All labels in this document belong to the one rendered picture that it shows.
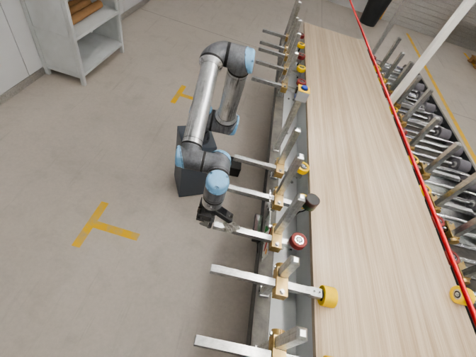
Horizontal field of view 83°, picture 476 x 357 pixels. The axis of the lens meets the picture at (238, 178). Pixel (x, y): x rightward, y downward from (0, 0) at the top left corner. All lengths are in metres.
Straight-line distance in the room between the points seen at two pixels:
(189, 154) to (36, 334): 1.47
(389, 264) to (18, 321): 2.09
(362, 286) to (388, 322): 0.16
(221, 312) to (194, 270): 0.34
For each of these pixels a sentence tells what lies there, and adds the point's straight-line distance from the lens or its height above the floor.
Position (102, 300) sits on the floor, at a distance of 2.10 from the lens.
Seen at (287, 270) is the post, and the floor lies 1.04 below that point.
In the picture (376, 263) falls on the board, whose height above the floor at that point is 0.90.
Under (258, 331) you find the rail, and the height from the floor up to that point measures 0.70.
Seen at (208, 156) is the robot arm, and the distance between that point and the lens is 1.12.
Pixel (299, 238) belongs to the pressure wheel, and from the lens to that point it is 1.35.
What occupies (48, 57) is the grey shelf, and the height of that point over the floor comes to 0.23.
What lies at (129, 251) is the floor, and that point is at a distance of 2.19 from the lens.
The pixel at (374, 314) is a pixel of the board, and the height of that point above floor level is 0.90.
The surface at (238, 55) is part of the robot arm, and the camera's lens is 1.40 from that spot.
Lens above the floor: 2.00
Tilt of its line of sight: 49 degrees down
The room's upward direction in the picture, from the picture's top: 20 degrees clockwise
